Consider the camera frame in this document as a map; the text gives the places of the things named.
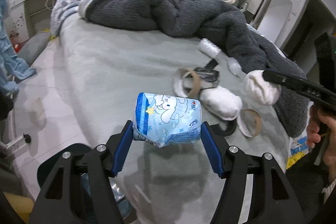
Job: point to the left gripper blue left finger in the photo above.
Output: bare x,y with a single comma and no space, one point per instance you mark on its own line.
122,149

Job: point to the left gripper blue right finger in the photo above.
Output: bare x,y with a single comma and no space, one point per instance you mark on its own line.
214,155

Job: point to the blue cartoon snack bag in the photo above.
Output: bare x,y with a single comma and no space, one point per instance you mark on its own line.
163,120

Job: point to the brown tape roll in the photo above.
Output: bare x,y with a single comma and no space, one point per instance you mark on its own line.
178,87
249,123

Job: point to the black wrapper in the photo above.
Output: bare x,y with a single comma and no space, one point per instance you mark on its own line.
208,75

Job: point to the small bubble wrap piece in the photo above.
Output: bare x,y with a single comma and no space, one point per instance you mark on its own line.
234,66

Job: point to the person's right hand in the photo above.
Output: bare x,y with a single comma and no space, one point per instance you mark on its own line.
322,124

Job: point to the grey bed with sheet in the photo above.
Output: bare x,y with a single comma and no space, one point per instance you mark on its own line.
85,89

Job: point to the white clothes rack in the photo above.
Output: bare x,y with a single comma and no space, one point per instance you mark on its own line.
16,143

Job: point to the grey floor cushion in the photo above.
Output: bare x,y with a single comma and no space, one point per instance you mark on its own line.
34,47

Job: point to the light blue hanging robe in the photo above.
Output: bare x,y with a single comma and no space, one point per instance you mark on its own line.
11,64

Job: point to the dark grey fleece blanket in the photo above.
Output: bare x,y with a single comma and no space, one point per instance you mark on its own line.
221,23

